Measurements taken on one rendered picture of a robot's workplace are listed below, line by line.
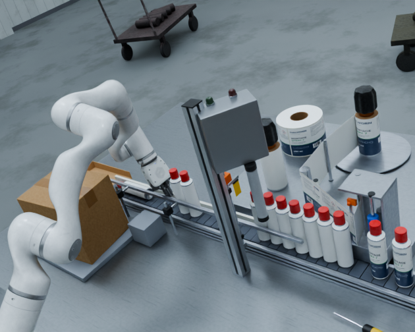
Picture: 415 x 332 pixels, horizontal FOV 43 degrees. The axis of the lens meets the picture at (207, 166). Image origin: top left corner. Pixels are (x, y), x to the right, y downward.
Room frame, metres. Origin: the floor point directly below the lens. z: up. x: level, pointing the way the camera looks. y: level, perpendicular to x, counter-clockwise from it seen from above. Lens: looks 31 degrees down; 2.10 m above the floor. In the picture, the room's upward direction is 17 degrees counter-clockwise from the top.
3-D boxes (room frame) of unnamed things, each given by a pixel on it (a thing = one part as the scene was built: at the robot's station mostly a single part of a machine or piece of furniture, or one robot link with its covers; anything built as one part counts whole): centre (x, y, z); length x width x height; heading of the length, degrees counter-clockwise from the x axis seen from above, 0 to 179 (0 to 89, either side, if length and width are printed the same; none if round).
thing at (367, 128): (1.76, -0.65, 1.04); 0.09 x 0.09 x 0.29
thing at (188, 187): (1.70, 0.10, 0.98); 0.05 x 0.05 x 0.20
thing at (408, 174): (1.69, -0.51, 0.86); 0.80 x 0.67 x 0.05; 41
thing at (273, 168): (1.73, -0.25, 1.03); 0.09 x 0.09 x 0.30
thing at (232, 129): (1.36, -0.10, 1.38); 0.17 x 0.10 x 0.19; 96
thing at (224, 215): (1.36, -0.01, 1.16); 0.04 x 0.04 x 0.67; 41
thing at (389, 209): (1.23, -0.44, 1.01); 0.14 x 0.13 x 0.26; 41
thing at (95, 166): (2.24, 0.57, 0.85); 0.30 x 0.26 x 0.04; 41
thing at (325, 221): (1.25, -0.30, 0.98); 0.05 x 0.05 x 0.20
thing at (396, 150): (1.76, -0.65, 0.89); 0.31 x 0.31 x 0.01
